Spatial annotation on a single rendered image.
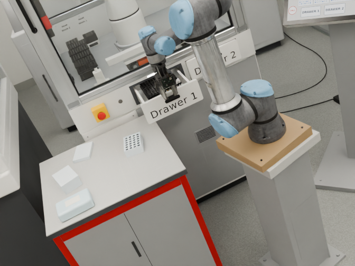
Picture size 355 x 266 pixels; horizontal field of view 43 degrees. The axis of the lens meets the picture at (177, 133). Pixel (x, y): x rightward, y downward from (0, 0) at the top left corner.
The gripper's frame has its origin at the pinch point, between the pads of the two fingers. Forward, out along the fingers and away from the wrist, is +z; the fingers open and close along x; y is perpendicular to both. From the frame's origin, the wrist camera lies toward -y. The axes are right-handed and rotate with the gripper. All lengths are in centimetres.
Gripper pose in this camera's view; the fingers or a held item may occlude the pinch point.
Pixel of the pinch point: (170, 97)
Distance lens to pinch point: 208.8
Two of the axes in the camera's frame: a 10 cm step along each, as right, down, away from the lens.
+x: 9.0, -4.3, 1.1
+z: 3.1, 7.9, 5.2
